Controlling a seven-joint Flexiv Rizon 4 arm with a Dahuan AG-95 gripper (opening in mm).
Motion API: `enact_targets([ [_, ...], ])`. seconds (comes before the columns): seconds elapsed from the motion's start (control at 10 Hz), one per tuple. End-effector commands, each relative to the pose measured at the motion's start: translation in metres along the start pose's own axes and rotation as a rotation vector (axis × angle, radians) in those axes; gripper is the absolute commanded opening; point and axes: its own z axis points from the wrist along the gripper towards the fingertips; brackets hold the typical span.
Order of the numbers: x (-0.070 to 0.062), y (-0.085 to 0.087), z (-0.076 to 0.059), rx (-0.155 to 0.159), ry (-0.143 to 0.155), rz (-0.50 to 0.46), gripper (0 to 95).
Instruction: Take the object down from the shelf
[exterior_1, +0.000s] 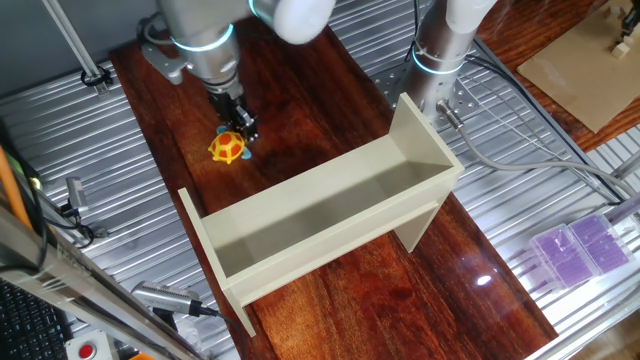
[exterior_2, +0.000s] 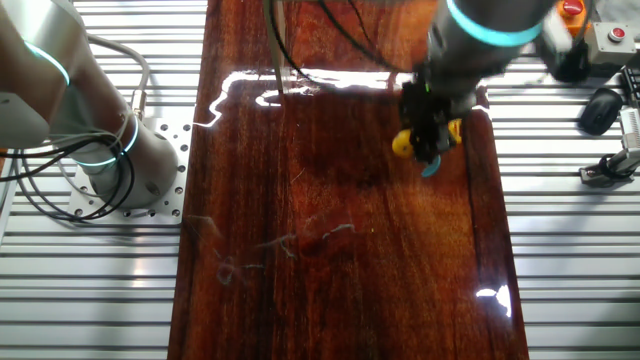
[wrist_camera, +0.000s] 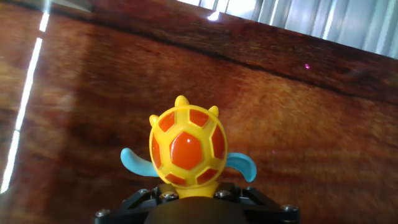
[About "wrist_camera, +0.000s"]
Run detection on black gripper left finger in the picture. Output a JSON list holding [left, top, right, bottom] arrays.
[[94, 183, 180, 224]]

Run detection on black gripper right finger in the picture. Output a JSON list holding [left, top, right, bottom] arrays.
[[213, 182, 301, 224]]

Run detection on yellow orange turtle toy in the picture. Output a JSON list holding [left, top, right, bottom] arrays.
[[120, 95, 257, 199]]

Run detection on beige shelf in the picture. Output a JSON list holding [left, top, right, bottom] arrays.
[[49, 0, 93, 13]]

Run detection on red-brown wooden board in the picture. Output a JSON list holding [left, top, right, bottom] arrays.
[[0, 0, 398, 224]]

